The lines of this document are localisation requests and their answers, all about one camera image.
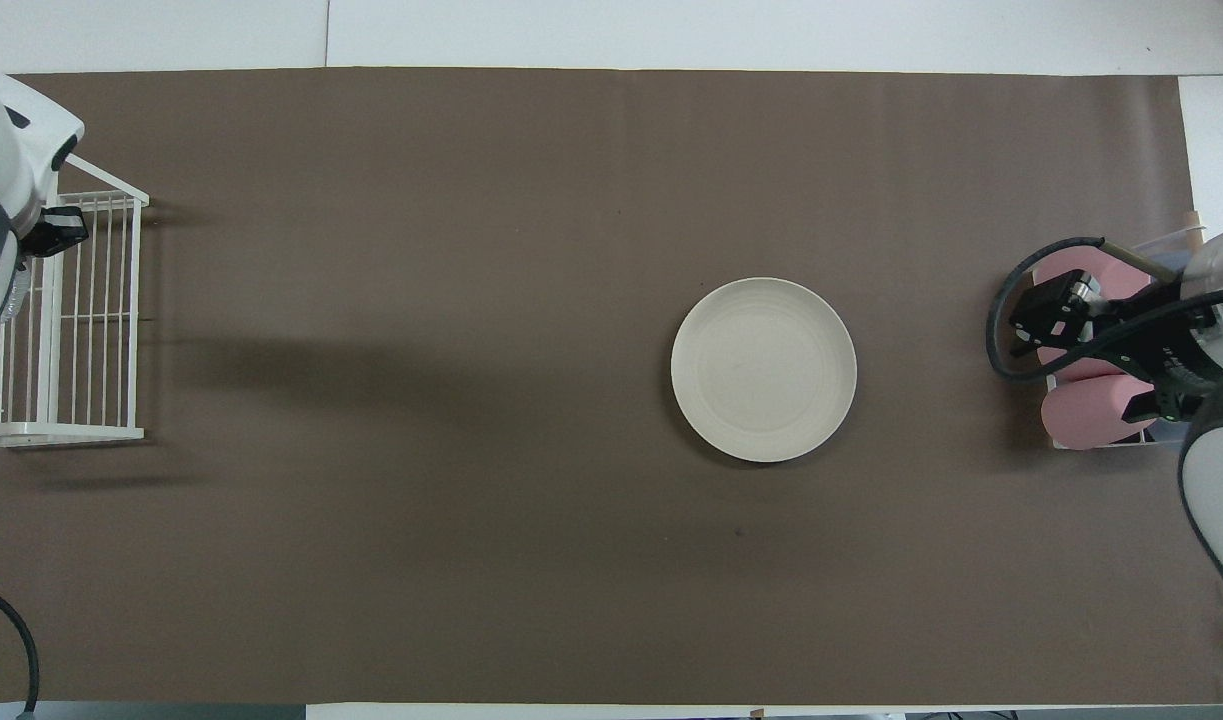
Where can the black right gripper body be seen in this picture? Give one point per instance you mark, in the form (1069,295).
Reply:
(1146,350)

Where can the cream round plate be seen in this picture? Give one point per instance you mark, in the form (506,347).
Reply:
(763,370)

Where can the brown table mat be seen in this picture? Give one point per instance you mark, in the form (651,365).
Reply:
(471,350)

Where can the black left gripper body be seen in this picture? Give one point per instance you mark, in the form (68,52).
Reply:
(59,232)

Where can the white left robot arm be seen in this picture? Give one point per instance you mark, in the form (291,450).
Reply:
(1,150)

